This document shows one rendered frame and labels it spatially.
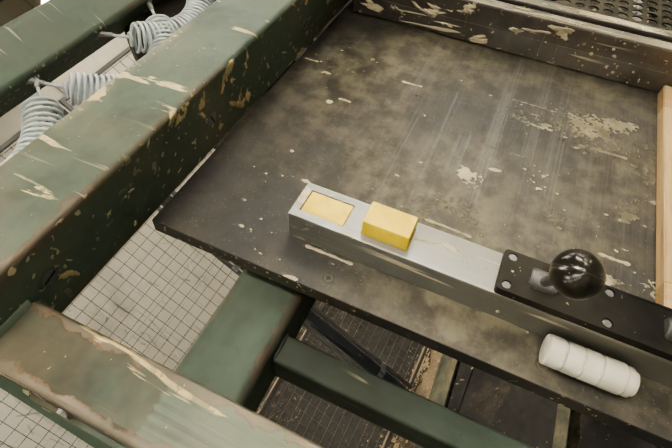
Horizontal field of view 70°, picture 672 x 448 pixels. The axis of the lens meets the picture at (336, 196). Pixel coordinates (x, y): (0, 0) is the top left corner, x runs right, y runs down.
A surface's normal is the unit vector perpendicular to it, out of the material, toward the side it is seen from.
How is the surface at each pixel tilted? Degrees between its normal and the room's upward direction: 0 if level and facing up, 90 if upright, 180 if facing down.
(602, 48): 90
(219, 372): 55
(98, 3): 90
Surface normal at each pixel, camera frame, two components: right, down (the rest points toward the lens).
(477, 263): 0.04, -0.65
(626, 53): -0.41, 0.68
